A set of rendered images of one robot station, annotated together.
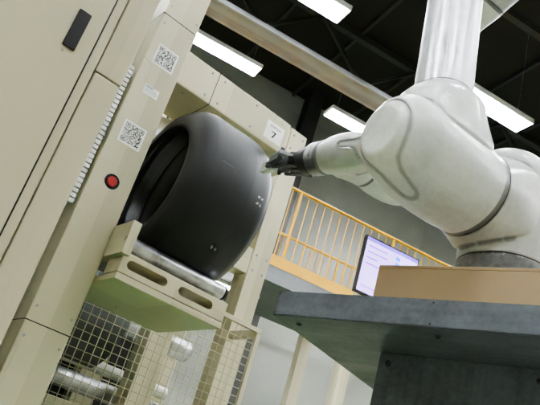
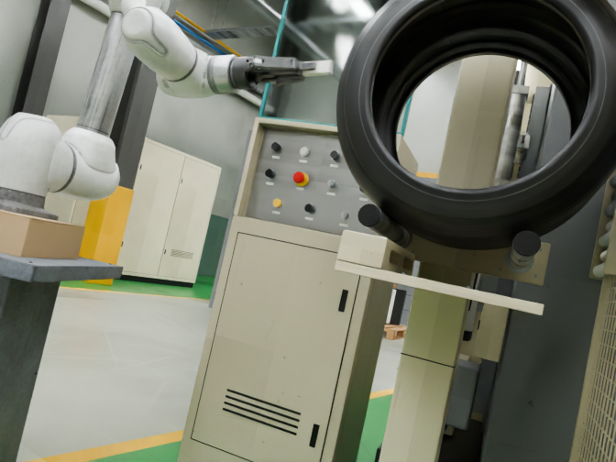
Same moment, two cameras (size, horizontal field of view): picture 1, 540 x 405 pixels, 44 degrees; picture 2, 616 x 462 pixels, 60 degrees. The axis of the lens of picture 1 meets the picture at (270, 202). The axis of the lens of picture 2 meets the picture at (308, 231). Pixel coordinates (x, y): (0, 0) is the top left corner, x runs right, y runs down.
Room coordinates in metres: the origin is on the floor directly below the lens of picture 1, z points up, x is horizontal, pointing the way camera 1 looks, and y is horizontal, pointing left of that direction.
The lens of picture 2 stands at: (2.67, -0.63, 0.79)
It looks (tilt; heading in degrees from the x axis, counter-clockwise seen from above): 3 degrees up; 143
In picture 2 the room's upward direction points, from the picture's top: 12 degrees clockwise
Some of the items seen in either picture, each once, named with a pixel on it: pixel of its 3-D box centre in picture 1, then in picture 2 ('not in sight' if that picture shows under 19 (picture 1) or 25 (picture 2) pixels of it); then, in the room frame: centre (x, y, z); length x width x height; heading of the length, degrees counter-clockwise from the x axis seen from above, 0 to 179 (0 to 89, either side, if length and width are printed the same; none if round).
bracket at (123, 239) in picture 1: (101, 247); (457, 247); (1.86, 0.43, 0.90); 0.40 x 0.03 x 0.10; 33
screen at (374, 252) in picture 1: (386, 275); not in sight; (5.59, -1.20, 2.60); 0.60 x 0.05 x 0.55; 110
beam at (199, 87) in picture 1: (211, 108); not in sight; (2.28, 0.33, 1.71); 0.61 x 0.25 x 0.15; 123
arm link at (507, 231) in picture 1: (505, 211); (28, 153); (1.00, -0.40, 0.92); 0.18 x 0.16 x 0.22; 119
